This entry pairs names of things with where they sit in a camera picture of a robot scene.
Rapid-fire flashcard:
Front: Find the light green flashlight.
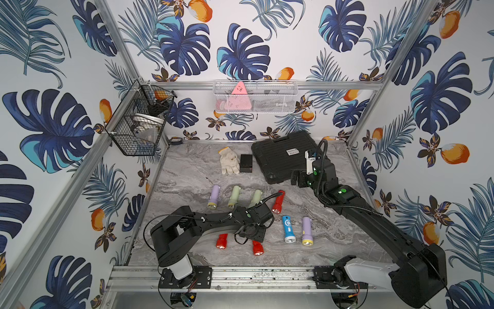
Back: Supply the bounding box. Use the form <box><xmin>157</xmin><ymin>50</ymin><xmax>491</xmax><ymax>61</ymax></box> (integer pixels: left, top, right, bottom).
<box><xmin>228</xmin><ymin>185</ymin><xmax>241</xmax><ymax>209</ymax></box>
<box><xmin>248</xmin><ymin>189</ymin><xmax>262</xmax><ymax>208</ymax></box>

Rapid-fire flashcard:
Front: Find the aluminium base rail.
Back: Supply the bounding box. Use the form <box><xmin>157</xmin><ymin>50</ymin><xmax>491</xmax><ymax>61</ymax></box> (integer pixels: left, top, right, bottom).
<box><xmin>106</xmin><ymin>266</ymin><xmax>387</xmax><ymax>293</ymax></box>

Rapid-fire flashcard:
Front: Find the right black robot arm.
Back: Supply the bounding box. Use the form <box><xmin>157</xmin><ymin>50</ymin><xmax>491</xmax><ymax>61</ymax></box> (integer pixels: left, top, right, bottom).
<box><xmin>291</xmin><ymin>158</ymin><xmax>447</xmax><ymax>308</ymax></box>

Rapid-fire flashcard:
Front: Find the blue flashlight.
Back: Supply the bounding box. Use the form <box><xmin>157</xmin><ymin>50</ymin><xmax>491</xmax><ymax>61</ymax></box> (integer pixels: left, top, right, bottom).
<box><xmin>282</xmin><ymin>216</ymin><xmax>297</xmax><ymax>243</ymax></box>

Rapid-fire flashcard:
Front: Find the black wire basket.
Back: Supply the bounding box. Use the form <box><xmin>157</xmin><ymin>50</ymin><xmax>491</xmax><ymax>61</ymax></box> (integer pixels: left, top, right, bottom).
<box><xmin>105</xmin><ymin>81</ymin><xmax>177</xmax><ymax>157</ymax></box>

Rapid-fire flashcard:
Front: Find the white wire shelf basket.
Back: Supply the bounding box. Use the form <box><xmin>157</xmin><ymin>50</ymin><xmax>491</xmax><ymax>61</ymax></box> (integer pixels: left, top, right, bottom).
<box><xmin>212</xmin><ymin>80</ymin><xmax>298</xmax><ymax>114</ymax></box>

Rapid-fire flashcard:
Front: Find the small black box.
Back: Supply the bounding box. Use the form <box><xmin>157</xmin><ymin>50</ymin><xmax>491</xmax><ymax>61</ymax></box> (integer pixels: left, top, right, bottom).
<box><xmin>239</xmin><ymin>154</ymin><xmax>253</xmax><ymax>173</ymax></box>

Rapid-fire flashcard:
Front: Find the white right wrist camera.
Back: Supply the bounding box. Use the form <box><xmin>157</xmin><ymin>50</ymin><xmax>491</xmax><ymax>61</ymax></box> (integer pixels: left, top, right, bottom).
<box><xmin>304</xmin><ymin>151</ymin><xmax>316</xmax><ymax>175</ymax></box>

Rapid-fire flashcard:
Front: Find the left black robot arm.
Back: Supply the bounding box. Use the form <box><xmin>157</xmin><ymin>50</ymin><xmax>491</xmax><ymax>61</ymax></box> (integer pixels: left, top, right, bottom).
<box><xmin>150</xmin><ymin>203</ymin><xmax>274</xmax><ymax>279</ymax></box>

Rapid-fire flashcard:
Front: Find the purple flashlight yellow rim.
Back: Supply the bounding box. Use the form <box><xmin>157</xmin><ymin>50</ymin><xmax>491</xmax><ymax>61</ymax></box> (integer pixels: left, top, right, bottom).
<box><xmin>208</xmin><ymin>185</ymin><xmax>220</xmax><ymax>209</ymax></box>

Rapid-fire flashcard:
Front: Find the black plastic tool case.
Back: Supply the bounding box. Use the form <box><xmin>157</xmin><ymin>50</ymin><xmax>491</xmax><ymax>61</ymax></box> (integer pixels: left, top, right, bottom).
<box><xmin>251</xmin><ymin>131</ymin><xmax>317</xmax><ymax>185</ymax></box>

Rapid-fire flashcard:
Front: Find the purple flashlight lower right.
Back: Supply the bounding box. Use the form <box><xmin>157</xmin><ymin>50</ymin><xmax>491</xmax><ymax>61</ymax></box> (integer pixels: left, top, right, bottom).
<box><xmin>302</xmin><ymin>216</ymin><xmax>314</xmax><ymax>246</ymax></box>

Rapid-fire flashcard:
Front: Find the white work glove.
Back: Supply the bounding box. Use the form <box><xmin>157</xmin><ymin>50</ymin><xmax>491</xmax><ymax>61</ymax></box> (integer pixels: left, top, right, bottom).
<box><xmin>218</xmin><ymin>147</ymin><xmax>240</xmax><ymax>175</ymax></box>

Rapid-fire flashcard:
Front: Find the red flashlight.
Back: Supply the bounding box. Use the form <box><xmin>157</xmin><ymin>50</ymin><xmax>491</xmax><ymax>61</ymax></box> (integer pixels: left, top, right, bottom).
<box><xmin>271</xmin><ymin>190</ymin><xmax>286</xmax><ymax>214</ymax></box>
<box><xmin>252</xmin><ymin>241</ymin><xmax>264</xmax><ymax>256</ymax></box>
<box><xmin>216</xmin><ymin>234</ymin><xmax>228</xmax><ymax>250</ymax></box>

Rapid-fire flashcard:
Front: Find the pink triangle object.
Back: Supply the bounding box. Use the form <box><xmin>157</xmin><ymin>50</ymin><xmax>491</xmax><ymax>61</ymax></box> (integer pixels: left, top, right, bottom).
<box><xmin>225</xmin><ymin>81</ymin><xmax>252</xmax><ymax>111</ymax></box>

